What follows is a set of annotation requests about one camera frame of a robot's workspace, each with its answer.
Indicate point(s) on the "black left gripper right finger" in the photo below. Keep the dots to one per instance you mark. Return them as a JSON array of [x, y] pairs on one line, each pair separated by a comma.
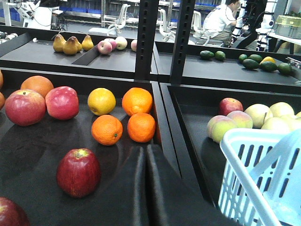
[[172, 202]]

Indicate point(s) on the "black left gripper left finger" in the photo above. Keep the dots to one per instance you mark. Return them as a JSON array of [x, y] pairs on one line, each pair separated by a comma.
[[123, 202]]

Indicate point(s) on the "light blue plastic basket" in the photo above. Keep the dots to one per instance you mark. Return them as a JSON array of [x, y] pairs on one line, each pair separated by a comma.
[[261, 184]]

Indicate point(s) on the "large orange behind apples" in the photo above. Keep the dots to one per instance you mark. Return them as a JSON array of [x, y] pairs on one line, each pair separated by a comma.
[[38, 83]]

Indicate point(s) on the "dark red apple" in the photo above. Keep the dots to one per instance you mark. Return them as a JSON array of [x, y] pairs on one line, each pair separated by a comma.
[[12, 214], [78, 173]]

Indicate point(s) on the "small orange lower left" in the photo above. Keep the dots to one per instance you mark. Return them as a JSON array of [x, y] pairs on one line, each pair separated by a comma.
[[107, 130]]

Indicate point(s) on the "small orange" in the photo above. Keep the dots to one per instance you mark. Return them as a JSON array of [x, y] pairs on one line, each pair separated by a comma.
[[141, 127], [107, 130]]

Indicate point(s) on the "small orange lower right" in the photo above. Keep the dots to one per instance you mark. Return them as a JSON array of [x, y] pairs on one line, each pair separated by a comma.
[[141, 127]]

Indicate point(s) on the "orange upper right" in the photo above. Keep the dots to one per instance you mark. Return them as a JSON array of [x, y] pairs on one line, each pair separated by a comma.
[[137, 100]]

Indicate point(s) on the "yellow orange citrus fruit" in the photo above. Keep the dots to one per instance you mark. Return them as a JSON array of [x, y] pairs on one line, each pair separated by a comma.
[[101, 101]]

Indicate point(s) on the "red apple in right tray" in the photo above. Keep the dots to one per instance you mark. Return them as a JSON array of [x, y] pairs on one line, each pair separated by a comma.
[[228, 105]]

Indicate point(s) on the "dark red apple front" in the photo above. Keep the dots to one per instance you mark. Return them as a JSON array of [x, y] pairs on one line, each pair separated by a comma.
[[12, 214]]

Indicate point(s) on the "pink red apple right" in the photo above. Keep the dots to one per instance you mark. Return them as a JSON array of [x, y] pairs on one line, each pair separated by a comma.
[[62, 103]]

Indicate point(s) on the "pink red apple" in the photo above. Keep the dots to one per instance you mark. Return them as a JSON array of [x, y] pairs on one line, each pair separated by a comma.
[[62, 103], [25, 107]]

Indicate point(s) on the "pink red apple left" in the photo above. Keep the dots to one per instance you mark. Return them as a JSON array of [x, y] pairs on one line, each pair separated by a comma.
[[25, 107]]

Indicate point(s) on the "person in white shirt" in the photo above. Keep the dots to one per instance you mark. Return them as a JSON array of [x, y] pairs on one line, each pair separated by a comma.
[[218, 19]]

